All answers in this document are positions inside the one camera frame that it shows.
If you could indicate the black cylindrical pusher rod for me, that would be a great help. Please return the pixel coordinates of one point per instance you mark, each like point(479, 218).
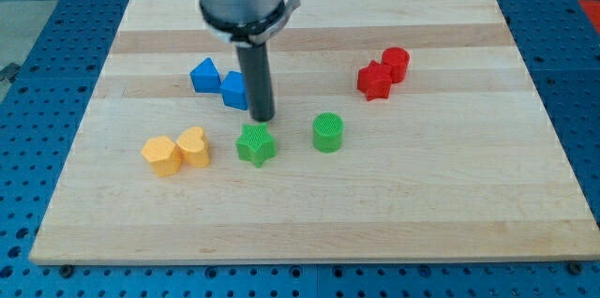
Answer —
point(255, 69)

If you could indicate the green star block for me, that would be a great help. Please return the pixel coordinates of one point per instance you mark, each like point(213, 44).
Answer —
point(256, 144)

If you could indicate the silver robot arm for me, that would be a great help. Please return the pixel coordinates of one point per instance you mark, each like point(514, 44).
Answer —
point(248, 25)

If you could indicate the blue cube block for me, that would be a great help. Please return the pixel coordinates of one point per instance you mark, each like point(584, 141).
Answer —
point(233, 91)

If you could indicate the blue triangle block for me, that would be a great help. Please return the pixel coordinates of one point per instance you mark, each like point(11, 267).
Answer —
point(205, 77)

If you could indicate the green cylinder block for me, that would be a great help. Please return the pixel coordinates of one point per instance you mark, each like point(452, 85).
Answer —
point(328, 129)

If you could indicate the yellow heart block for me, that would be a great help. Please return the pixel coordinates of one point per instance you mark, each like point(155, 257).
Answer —
point(195, 147)

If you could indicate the red star block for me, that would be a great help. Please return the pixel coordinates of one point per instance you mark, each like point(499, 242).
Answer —
point(375, 81)

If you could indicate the yellow hexagon block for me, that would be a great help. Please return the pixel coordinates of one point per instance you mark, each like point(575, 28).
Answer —
point(162, 155)

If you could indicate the red cylinder block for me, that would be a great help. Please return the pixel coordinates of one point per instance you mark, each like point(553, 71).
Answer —
point(398, 59)

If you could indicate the wooden board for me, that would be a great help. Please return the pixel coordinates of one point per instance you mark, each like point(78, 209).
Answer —
point(460, 164)

